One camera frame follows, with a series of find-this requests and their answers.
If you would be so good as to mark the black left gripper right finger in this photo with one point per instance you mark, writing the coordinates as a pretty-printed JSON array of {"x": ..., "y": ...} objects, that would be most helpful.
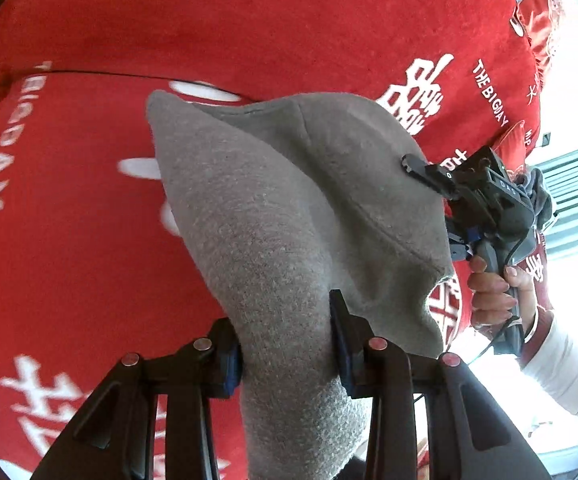
[{"x": 424, "y": 411}]

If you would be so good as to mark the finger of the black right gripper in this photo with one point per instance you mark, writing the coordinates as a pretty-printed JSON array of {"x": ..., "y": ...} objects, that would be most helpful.
[
  {"x": 463, "y": 244},
  {"x": 432, "y": 176}
]

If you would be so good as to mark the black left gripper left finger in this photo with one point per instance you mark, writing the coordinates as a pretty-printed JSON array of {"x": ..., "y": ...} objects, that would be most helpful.
[{"x": 112, "y": 435}]

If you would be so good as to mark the grey knit garment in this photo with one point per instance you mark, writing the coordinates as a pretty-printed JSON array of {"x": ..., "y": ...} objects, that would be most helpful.
[{"x": 278, "y": 204}]

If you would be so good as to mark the grey and purple clothes pile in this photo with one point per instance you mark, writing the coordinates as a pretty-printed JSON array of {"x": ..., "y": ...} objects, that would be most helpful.
[{"x": 532, "y": 180}]

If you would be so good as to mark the person's right hand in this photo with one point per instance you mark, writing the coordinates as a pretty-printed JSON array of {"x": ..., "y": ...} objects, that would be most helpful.
[{"x": 494, "y": 297}]

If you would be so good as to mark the red quilt with white characters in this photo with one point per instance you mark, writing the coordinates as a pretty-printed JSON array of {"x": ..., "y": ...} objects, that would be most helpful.
[{"x": 456, "y": 74}]

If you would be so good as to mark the red printed bed sheet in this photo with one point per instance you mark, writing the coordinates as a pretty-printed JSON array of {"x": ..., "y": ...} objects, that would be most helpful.
[{"x": 90, "y": 266}]

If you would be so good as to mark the red satin pillow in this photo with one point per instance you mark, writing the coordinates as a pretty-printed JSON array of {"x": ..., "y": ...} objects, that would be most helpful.
[{"x": 541, "y": 20}]

